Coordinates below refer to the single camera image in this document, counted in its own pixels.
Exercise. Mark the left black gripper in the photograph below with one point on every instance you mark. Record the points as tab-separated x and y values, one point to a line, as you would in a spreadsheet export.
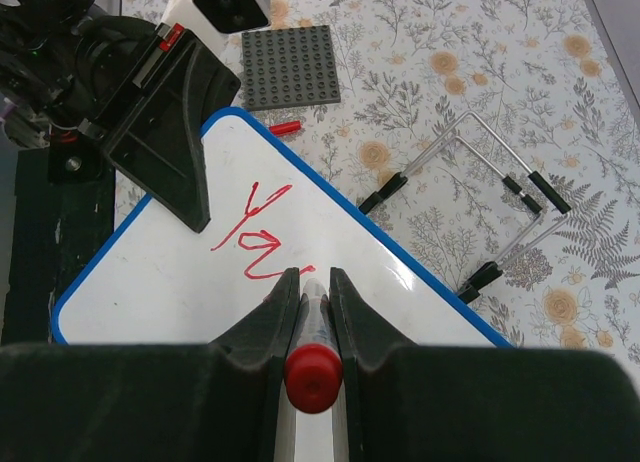
120	91

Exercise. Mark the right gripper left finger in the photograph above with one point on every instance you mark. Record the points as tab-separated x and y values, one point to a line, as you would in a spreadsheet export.
219	401

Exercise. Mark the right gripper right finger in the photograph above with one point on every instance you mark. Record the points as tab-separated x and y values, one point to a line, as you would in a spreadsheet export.
401	401

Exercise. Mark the red whiteboard marker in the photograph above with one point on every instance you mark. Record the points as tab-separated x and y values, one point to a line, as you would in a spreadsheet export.
313	369

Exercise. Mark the red marker cap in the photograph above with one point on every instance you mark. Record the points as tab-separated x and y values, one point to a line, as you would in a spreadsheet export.
285	128

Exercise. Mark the blue framed whiteboard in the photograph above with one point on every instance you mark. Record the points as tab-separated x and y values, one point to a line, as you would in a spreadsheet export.
156	282

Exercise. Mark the grey studded baseplate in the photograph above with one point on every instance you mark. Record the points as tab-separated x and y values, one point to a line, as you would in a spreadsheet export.
289	68

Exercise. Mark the floral table mat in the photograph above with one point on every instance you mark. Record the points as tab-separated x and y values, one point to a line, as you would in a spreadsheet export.
512	129

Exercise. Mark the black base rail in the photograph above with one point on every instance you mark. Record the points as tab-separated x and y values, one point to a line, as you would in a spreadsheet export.
57	231

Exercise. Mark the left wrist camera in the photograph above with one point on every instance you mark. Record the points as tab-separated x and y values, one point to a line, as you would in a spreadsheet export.
212	21

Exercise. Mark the wire whiteboard stand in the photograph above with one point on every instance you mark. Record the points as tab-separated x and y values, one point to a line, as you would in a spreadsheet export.
479	212

